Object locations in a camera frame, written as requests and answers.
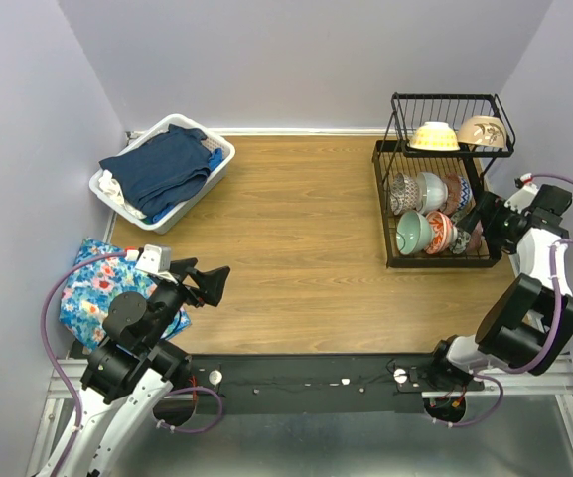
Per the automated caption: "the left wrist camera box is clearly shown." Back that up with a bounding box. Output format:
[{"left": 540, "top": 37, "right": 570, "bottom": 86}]
[{"left": 125, "top": 244, "right": 171, "bottom": 275}]

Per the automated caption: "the white crumpled cloth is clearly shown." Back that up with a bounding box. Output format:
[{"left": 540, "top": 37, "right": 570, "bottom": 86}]
[{"left": 98, "top": 170, "right": 146, "bottom": 220}]

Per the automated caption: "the yellow patterned bowl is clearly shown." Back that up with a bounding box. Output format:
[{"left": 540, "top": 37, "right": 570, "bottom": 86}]
[{"left": 409, "top": 121, "right": 460, "bottom": 152}]

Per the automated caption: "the celadon green bowl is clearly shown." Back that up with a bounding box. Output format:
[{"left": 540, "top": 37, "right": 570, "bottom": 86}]
[{"left": 396, "top": 211, "right": 434, "bottom": 255}]

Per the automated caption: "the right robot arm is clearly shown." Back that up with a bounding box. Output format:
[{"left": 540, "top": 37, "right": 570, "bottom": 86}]
[{"left": 424, "top": 177, "right": 573, "bottom": 390}]

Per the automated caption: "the grey paisley pattern bowl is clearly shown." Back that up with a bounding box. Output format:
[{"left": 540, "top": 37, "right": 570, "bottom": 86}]
[{"left": 449, "top": 211, "right": 471, "bottom": 255}]

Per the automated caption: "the blue floral fabric bag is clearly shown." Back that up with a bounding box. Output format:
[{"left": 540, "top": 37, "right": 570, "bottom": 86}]
[{"left": 59, "top": 237, "right": 193, "bottom": 356}]

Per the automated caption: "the aluminium frame rail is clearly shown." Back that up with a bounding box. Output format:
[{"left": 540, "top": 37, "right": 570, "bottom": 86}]
[{"left": 37, "top": 344, "right": 573, "bottom": 476}]

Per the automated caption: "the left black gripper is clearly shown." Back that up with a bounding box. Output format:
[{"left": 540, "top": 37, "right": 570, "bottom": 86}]
[{"left": 142, "top": 257, "right": 231, "bottom": 351}]

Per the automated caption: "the orange floral pattern bowl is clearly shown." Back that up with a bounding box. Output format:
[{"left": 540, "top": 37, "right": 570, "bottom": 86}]
[{"left": 424, "top": 211, "right": 454, "bottom": 254}]

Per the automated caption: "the beige bowl brown leaf pattern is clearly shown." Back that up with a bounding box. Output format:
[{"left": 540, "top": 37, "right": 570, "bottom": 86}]
[{"left": 457, "top": 115, "right": 506, "bottom": 149}]

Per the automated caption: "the brown lattice pattern bowl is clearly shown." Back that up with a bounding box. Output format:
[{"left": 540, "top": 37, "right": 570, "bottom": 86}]
[{"left": 389, "top": 173, "right": 420, "bottom": 215}]

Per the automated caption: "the blue zigzag pattern bowl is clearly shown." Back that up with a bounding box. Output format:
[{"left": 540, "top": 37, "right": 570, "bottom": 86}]
[{"left": 440, "top": 173, "right": 472, "bottom": 216}]

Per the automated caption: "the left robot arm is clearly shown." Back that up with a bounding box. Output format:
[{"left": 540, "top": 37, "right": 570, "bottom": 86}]
[{"left": 39, "top": 245, "right": 230, "bottom": 476}]

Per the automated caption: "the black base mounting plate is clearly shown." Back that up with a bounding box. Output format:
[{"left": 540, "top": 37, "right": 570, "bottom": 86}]
[{"left": 151, "top": 352, "right": 489, "bottom": 417}]

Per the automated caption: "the white ribbed bowl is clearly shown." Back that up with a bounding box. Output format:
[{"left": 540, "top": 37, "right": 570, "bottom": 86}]
[{"left": 416, "top": 172, "right": 449, "bottom": 214}]

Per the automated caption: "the dark blue folded garment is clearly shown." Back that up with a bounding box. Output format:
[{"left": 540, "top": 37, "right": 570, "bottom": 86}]
[{"left": 99, "top": 125, "right": 212, "bottom": 217}]

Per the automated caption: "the black two-tier dish rack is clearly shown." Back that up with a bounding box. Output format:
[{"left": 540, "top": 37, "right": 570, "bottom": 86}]
[{"left": 372, "top": 92, "right": 515, "bottom": 268}]

